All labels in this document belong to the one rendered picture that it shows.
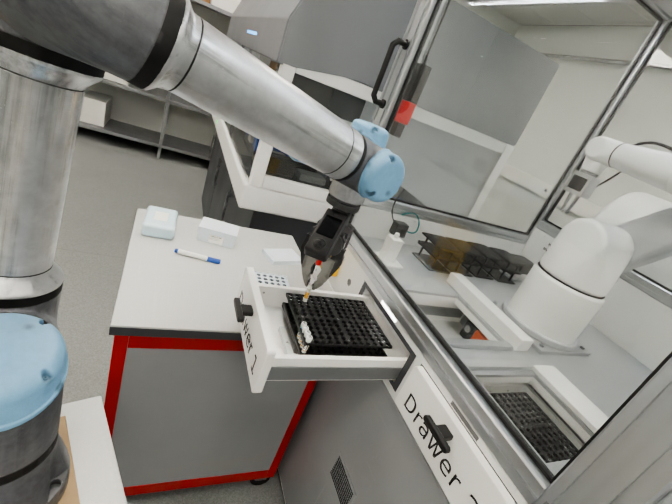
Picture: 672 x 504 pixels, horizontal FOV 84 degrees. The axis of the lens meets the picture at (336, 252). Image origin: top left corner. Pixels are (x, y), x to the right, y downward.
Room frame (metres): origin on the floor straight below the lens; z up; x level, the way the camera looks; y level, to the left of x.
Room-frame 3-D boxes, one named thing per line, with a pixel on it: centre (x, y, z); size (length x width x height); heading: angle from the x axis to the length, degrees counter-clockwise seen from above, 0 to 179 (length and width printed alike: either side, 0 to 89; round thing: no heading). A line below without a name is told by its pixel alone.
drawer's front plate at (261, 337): (0.66, 0.11, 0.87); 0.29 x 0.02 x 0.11; 29
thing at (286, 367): (0.77, -0.07, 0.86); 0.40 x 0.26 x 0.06; 119
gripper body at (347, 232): (0.75, 0.02, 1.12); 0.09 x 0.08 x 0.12; 172
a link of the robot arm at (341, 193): (0.74, 0.03, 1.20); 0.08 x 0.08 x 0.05
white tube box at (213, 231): (1.16, 0.40, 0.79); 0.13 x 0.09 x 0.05; 106
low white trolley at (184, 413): (1.03, 0.29, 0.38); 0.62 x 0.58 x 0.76; 29
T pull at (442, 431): (0.53, -0.30, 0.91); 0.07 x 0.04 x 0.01; 29
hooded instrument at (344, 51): (2.50, 0.37, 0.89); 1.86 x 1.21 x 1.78; 29
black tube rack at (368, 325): (0.76, -0.06, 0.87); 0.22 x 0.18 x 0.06; 119
